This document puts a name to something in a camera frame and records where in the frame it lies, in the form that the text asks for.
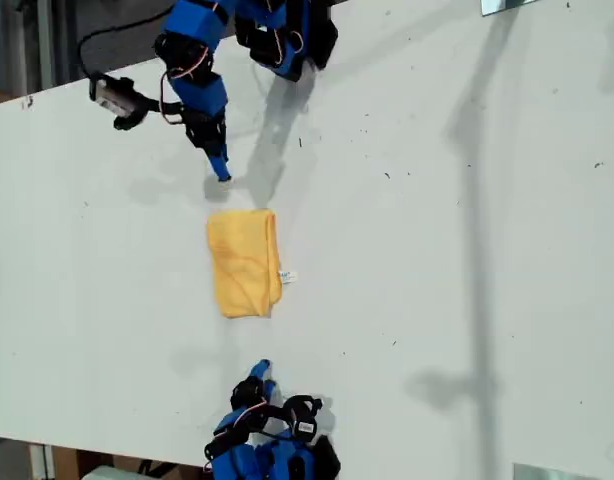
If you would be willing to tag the yellow square towel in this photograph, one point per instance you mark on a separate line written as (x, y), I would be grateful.
(242, 260)

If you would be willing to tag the white object under table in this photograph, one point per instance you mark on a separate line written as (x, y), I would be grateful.
(107, 474)

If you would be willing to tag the white table leg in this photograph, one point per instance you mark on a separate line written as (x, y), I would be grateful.
(41, 462)

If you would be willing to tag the black camera stalk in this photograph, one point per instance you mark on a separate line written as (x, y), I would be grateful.
(159, 104)

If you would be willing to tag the black camera box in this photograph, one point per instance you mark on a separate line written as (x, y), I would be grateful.
(307, 427)
(112, 95)

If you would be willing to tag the grey background post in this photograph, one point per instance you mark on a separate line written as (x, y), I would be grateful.
(44, 45)

